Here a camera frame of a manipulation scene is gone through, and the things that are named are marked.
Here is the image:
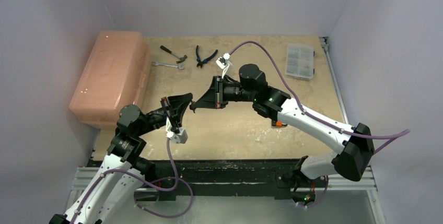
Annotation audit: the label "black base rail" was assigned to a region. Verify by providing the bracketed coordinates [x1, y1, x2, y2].
[86, 158, 309, 202]

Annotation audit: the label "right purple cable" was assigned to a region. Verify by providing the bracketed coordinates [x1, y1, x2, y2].
[229, 41, 411, 154]

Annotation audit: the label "silver open-end wrench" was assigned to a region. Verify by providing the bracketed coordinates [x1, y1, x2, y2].
[152, 61, 184, 70]

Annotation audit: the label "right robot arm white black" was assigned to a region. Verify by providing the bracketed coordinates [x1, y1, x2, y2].
[190, 64, 375, 186]

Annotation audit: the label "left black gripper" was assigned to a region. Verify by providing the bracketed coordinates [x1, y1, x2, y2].
[136, 93, 193, 136]

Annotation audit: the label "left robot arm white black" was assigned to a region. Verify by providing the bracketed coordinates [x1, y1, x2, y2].
[50, 93, 193, 223]

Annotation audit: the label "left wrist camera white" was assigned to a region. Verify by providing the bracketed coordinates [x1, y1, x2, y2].
[166, 118, 188, 144]

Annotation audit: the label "black-head key pair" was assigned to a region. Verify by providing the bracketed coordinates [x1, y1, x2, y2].
[189, 101, 196, 113]

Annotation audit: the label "clear plastic screw organizer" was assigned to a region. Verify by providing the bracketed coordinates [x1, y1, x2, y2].
[285, 43, 315, 80]

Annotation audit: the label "small black-handled hammer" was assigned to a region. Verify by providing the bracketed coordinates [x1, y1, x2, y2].
[160, 45, 188, 64]

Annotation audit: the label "orange black Opel padlock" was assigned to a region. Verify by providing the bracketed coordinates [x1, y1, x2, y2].
[271, 120, 287, 127]

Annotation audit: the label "blue-black handled pliers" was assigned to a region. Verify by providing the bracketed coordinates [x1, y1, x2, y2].
[195, 45, 219, 68]

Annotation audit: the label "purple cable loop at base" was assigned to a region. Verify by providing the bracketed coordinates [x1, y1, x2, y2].
[133, 176, 194, 219]

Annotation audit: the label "pink plastic toolbox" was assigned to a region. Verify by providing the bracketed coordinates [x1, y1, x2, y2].
[69, 31, 151, 129]

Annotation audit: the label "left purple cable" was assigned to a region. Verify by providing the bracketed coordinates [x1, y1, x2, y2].
[69, 137, 180, 223]

